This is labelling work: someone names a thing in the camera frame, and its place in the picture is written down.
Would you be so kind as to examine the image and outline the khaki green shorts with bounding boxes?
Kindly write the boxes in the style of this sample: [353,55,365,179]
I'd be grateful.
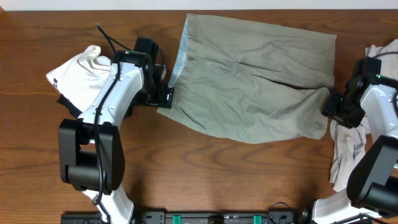
[158,14,336,144]

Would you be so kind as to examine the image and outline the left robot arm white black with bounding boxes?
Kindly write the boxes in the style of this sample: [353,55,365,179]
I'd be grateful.
[58,49,174,223]

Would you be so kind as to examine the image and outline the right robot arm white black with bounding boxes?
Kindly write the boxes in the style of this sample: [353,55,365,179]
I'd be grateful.
[298,56,397,223]

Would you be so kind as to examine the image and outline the light striped crumpled shirt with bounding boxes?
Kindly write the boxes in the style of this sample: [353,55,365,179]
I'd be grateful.
[330,39,397,192]

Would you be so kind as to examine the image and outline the white folded shirt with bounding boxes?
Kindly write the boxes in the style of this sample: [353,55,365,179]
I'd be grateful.
[46,45,111,112]

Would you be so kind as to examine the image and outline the black folded garment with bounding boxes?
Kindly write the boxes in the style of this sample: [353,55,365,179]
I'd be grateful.
[57,94,81,118]

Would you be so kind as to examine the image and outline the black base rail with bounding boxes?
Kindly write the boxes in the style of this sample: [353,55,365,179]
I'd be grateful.
[60,211,310,224]

